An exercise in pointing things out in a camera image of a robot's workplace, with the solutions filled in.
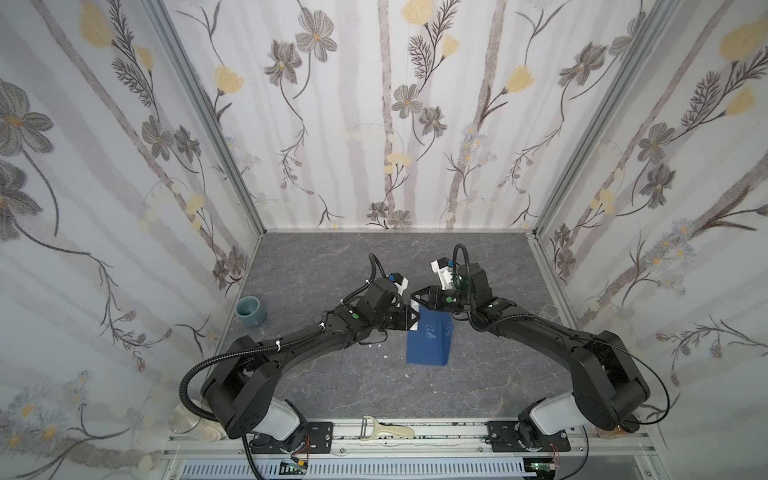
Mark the clear glass cup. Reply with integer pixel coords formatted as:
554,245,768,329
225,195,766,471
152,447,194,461
539,304,560,320

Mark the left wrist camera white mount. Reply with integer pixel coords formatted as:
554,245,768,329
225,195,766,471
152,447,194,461
388,272,409,296

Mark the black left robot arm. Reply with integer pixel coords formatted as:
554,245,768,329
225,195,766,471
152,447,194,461
201,273,419,441

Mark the cream handled peeler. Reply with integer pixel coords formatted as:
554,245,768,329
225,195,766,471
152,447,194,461
359,415,415,441

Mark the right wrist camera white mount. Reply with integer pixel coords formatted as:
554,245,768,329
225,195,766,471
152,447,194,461
431,257,460,290

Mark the dark blue envelope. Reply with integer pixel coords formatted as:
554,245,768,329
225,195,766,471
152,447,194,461
406,306,454,366

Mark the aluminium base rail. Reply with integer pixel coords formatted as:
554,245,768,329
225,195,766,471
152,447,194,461
161,416,667,480

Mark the small jar black lid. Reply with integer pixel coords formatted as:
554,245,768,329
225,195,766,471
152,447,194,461
597,422,640,440

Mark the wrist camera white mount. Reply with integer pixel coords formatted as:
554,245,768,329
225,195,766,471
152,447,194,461
431,257,460,290
388,272,409,296

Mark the glass jar with metal lid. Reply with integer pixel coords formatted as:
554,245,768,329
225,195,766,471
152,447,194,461
168,404,227,442

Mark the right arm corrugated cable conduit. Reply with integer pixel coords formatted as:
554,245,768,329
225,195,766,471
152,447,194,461
451,243,472,283

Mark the teal ceramic cup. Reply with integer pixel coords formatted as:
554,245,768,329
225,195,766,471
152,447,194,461
235,295,267,328

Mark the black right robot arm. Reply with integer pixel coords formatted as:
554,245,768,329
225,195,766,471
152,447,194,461
411,263,650,451

